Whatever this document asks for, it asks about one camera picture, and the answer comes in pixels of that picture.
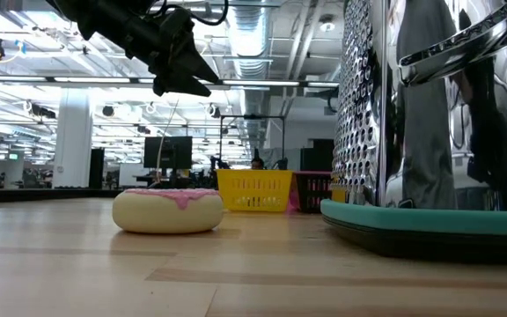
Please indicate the black metal rack frame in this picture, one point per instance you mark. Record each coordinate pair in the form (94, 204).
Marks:
(253, 117)

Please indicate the black computer monitor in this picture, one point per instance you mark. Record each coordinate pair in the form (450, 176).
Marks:
(167, 152)

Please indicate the long ceiling light bar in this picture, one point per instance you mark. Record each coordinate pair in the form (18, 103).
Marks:
(258, 83)

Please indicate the tall black cabinet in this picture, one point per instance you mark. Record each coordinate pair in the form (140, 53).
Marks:
(97, 169)

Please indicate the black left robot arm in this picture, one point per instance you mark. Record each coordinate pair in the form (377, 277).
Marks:
(104, 17)

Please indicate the yellow plastic basket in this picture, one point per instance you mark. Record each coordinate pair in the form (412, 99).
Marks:
(253, 191)

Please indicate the black metal table frame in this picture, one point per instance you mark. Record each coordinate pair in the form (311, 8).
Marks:
(60, 193)

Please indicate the toy doughnut with pink icing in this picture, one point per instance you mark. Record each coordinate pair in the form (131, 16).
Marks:
(167, 213)

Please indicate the silver ventilation duct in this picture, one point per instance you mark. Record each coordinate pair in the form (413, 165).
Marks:
(248, 39)

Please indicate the person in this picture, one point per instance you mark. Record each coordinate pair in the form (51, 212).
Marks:
(257, 164)

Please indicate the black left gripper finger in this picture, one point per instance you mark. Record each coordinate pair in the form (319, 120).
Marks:
(183, 86)
(194, 61)

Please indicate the wide dark cabinet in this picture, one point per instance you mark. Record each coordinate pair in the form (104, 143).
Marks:
(319, 156)

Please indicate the red plastic tray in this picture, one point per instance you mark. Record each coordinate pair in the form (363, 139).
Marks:
(292, 200)

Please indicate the black plastic basket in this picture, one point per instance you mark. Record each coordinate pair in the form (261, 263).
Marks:
(315, 193)

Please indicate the white room pillar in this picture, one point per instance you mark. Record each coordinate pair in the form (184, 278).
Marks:
(72, 141)

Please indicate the round ceiling fixture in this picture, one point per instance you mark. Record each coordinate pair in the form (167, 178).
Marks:
(327, 24)

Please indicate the steel grater with teal base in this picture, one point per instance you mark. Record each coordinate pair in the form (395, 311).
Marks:
(434, 132)

